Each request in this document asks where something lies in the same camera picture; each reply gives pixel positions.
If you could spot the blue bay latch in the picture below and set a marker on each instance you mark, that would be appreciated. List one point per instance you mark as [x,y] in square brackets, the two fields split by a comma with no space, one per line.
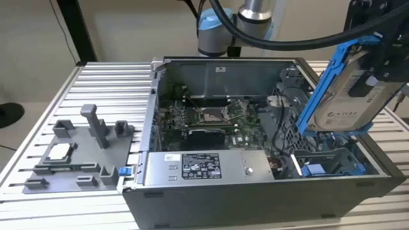
[314,170]

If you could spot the green motherboard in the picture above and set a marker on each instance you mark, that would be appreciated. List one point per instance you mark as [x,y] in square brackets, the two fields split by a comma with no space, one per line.
[245,134]

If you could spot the grey perforated drive cage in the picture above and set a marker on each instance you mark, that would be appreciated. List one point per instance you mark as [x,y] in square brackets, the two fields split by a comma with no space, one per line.
[272,124]

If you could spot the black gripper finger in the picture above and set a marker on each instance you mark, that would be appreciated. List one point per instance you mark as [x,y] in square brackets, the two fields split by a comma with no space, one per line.
[361,86]

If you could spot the black upright post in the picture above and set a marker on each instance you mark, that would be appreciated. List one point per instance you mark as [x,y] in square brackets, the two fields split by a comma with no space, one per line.
[77,31]

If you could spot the CPU socket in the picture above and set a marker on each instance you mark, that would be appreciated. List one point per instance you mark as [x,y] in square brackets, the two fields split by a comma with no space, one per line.
[210,117]

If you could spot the silver power supply unit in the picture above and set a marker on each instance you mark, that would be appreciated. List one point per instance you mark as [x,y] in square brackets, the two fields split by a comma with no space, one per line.
[160,172]

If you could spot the grey parts rack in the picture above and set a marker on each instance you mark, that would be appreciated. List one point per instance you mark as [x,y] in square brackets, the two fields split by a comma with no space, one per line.
[85,143]

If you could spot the black open PC case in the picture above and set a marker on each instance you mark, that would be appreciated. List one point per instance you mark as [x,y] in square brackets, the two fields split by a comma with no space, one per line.
[224,206]

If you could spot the black expansion card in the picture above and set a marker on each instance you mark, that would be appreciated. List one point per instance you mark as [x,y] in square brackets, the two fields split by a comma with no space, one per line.
[201,140]

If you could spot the hard disk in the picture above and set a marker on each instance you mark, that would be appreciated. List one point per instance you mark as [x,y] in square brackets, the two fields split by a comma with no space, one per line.
[338,112]

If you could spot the green RAM stick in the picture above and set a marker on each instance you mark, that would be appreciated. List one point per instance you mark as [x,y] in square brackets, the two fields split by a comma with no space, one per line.
[72,167]

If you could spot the silver CPU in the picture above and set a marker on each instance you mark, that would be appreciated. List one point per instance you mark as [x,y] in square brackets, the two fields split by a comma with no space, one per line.
[58,152]

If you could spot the grey metal disk bay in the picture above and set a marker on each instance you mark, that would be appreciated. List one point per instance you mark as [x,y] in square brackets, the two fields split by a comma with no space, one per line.
[332,155]

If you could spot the blue case latch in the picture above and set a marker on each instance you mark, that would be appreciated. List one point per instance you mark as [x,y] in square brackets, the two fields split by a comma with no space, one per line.
[124,172]

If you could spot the black round stand base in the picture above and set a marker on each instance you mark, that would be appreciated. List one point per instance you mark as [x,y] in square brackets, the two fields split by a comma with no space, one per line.
[9,115]

